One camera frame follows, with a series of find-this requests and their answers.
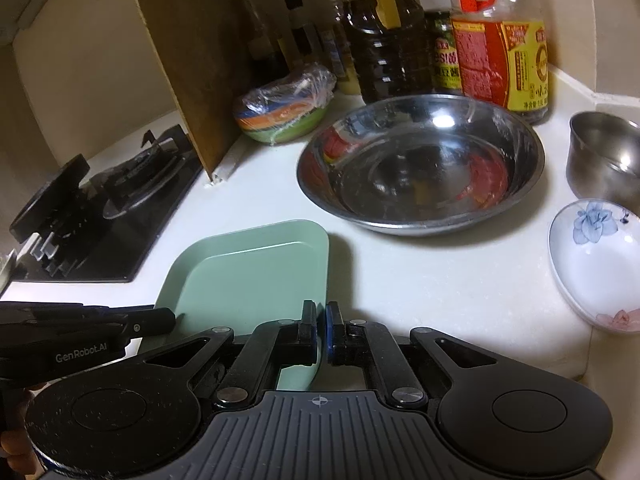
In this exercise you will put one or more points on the black gas stove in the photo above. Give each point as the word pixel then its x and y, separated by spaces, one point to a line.
pixel 99 228

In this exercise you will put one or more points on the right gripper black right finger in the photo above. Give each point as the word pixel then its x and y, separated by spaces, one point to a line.
pixel 371 347

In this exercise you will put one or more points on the large stainless steel basin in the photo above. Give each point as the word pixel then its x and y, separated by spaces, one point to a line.
pixel 421 165

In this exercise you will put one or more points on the small stainless steel bowl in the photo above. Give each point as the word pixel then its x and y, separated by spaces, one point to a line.
pixel 603 159

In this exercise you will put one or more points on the left hand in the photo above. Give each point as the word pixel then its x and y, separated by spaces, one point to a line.
pixel 15 444

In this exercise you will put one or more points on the yellow cap sauce bottle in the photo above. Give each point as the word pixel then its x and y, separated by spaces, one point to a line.
pixel 267 61

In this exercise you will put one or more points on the white floral saucer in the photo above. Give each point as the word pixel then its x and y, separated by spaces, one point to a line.
pixel 594 252

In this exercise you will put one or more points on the dark oil bottle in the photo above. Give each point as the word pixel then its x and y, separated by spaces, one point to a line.
pixel 388 41

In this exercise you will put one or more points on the red yellow label oil bottle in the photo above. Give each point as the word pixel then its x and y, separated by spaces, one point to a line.
pixel 503 54

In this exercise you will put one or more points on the small dark sauce jar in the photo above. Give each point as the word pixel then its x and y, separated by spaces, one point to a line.
pixel 446 71

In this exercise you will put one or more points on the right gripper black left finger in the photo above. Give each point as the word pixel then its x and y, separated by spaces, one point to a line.
pixel 272 347

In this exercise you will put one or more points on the black cap sauce bottle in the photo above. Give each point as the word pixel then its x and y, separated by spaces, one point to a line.
pixel 303 32

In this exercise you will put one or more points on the wrapped colourful bowl stack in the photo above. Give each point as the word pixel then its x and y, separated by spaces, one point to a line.
pixel 288 108

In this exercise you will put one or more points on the wooden cutting board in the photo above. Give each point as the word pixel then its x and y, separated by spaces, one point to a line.
pixel 199 46

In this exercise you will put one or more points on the green square plate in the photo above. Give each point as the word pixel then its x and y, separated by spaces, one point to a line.
pixel 245 278

